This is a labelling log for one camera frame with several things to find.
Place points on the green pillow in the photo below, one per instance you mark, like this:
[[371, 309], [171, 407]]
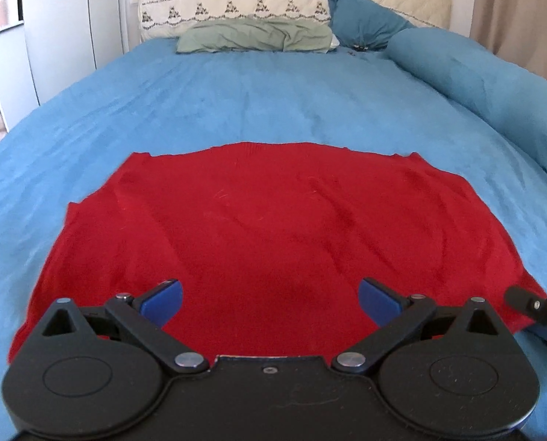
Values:
[[255, 34]]

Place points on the blue bed sheet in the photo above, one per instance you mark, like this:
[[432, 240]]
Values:
[[255, 96]]

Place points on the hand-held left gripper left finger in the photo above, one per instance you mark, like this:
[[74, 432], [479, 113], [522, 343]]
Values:
[[163, 301]]

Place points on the blue duvet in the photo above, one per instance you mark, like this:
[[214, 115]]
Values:
[[489, 82]]

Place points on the beige curtain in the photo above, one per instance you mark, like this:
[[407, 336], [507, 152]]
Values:
[[517, 9]]

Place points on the white wardrobe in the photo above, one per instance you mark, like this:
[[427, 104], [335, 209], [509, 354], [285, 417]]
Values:
[[66, 23]]

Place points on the teal pillow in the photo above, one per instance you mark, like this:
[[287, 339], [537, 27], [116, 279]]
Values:
[[365, 20]]

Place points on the red knit sweater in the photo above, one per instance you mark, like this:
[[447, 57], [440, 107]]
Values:
[[264, 239]]

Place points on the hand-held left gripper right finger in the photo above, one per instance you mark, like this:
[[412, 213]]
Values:
[[377, 301]]

